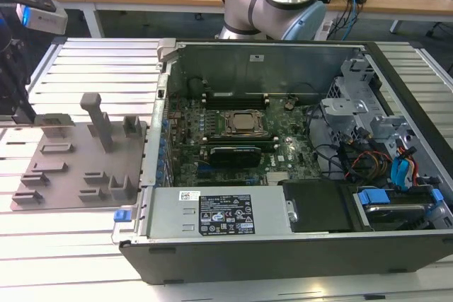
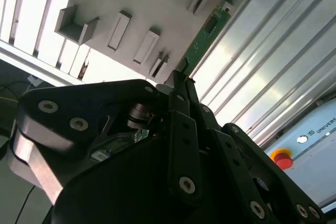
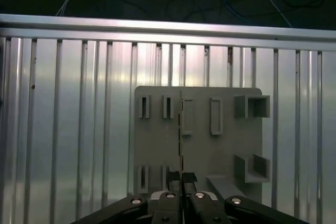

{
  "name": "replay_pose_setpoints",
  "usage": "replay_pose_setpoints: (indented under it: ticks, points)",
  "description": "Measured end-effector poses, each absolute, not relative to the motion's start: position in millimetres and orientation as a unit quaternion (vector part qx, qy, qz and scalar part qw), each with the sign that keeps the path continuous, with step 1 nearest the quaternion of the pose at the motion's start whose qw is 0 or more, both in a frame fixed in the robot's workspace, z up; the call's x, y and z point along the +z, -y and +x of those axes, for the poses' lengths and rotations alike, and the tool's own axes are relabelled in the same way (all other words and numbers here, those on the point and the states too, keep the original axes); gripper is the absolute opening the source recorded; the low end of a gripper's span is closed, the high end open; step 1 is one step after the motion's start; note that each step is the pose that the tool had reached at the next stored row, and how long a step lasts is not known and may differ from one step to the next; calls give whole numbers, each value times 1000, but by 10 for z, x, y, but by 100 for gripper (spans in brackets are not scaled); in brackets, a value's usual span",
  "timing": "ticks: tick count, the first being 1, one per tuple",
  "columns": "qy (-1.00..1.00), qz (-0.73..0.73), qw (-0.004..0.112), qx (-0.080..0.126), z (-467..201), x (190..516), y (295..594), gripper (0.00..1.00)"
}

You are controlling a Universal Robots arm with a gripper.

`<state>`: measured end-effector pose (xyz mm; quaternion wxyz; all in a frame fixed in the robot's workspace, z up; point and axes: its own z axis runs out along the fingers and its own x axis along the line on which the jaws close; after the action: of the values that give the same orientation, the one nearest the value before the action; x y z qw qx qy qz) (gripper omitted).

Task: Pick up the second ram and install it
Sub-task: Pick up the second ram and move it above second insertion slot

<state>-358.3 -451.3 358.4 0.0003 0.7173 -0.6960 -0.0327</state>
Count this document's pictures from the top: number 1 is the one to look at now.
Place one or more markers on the black drive bay cover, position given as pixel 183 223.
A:
pixel 318 206

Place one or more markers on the black RAM slot bank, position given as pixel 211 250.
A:
pixel 240 139
pixel 235 100

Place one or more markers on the white power strip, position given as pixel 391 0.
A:
pixel 326 29

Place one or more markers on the green motherboard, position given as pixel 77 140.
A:
pixel 293 139

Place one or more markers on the metal drive cage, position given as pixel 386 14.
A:
pixel 339 114

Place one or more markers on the gray power supply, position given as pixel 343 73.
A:
pixel 170 210

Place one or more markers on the black graphics card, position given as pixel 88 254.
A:
pixel 235 155

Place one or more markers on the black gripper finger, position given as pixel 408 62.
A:
pixel 26 114

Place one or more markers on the gray parts rack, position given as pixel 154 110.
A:
pixel 78 164

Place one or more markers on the silver CPU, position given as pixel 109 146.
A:
pixel 245 121

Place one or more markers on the hard disk blue carrier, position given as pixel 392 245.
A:
pixel 389 210

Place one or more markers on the black chair base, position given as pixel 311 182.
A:
pixel 439 29

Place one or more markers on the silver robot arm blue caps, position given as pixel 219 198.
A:
pixel 244 5

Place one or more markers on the blue case latch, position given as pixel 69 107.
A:
pixel 122 215

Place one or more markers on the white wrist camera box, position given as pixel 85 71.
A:
pixel 46 21

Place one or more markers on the black open PC case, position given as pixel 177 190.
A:
pixel 247 263

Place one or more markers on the silver heat sink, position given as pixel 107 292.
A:
pixel 279 177

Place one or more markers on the gray case latch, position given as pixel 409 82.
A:
pixel 165 49

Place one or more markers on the round coin battery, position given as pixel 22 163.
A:
pixel 289 105

